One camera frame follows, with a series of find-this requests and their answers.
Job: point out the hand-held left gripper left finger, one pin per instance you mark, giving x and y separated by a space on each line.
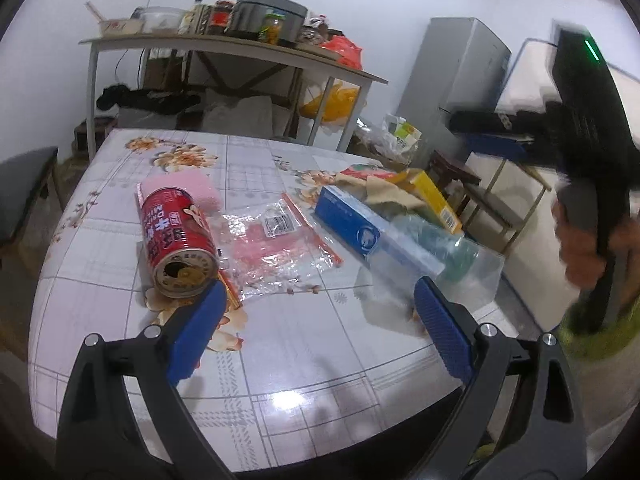
197 330

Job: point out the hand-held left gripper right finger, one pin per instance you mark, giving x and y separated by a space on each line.
445 330

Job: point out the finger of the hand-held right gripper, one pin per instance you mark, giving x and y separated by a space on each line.
480 121

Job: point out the green clear plastic bottle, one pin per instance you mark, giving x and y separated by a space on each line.
440 250

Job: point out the yellow white medicine box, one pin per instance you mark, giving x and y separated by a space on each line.
430 195

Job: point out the red drink can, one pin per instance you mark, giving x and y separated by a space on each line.
170 230

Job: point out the clear plastic zip bag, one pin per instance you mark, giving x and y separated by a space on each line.
280 255

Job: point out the beige cloth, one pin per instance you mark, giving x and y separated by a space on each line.
390 195

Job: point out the red snack packet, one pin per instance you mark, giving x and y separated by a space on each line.
365 171

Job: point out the pink sponge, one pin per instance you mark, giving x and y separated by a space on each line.
200 190

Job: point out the blue toothpaste box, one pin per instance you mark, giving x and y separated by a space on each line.
350 220

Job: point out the person's right hand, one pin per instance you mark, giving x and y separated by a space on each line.
580 255

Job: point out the wooden chair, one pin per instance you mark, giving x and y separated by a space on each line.
500 147

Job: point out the grey refrigerator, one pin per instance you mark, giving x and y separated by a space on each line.
455 75

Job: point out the dark wooden stool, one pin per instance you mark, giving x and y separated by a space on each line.
452 167

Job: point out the cardboard box with bags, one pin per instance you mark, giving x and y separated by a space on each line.
402 132

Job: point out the floral tablecloth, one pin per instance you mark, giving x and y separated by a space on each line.
300 360

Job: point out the yellow plastic bag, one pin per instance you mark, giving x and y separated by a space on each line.
332 102

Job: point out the orange plastic bag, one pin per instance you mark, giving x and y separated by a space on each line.
342 50

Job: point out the wooden side table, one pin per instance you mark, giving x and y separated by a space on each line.
310 62

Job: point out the dark snack packets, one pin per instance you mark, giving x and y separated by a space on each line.
315 30

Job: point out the white sack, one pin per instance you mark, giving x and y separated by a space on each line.
240 115

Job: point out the pickle jar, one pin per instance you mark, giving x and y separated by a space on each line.
271 27

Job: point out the dark seat chair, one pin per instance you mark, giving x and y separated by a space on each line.
25 180

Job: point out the black clothing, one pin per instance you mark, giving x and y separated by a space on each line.
145 100

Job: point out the grey rice cooker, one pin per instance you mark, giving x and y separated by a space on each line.
260 15

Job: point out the small cardboard box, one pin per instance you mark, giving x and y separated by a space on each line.
165 67

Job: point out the red label jar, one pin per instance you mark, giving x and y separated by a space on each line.
221 19

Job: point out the condiment bottle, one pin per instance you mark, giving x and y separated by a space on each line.
199 17

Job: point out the white patterned bowl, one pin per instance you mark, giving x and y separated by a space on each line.
122 27

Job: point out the glass bowl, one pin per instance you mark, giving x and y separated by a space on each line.
160 19

